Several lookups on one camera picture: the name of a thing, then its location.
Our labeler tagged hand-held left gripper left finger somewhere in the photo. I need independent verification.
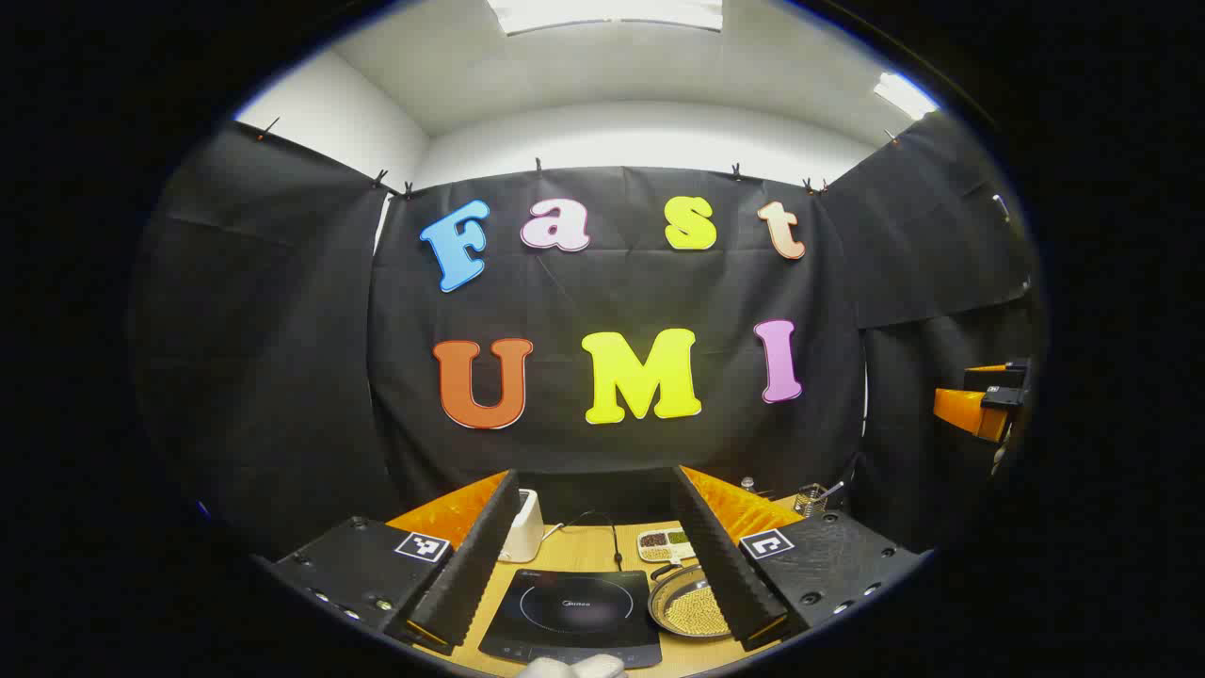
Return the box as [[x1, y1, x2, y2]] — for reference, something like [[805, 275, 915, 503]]
[[264, 469, 522, 657]]

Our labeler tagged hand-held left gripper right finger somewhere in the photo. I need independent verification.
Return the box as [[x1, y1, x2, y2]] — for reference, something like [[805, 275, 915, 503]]
[[670, 465, 928, 653]]

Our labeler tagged steel pot with soybeans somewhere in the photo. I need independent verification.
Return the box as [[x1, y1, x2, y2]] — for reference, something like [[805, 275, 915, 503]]
[[648, 562, 735, 641]]

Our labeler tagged black induction cooktop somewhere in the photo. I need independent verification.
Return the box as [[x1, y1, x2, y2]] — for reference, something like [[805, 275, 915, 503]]
[[478, 568, 663, 670]]

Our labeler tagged white divided plate with beans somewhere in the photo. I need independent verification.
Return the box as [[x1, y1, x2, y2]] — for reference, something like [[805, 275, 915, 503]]
[[637, 529, 696, 563]]

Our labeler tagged white toaster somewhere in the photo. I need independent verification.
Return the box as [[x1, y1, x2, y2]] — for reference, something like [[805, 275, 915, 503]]
[[499, 488, 545, 564]]

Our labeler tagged ceiling light panel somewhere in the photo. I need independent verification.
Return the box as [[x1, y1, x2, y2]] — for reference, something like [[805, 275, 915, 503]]
[[874, 73, 940, 121]]

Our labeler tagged black power cable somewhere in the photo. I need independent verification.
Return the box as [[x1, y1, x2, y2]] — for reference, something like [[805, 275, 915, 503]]
[[551, 511, 624, 572]]

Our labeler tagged wire mesh utensil holder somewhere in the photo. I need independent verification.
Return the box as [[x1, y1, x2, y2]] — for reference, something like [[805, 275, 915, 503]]
[[795, 481, 845, 517]]

